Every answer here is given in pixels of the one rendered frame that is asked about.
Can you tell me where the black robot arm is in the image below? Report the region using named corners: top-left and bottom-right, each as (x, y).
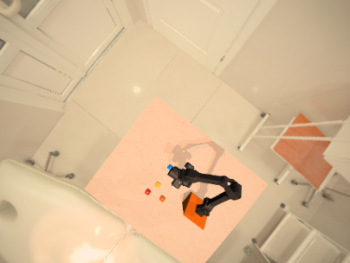
top-left (167, 166), bottom-right (242, 217)

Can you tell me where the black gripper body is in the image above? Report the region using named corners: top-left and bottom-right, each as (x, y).
top-left (172, 162), bottom-right (195, 189)

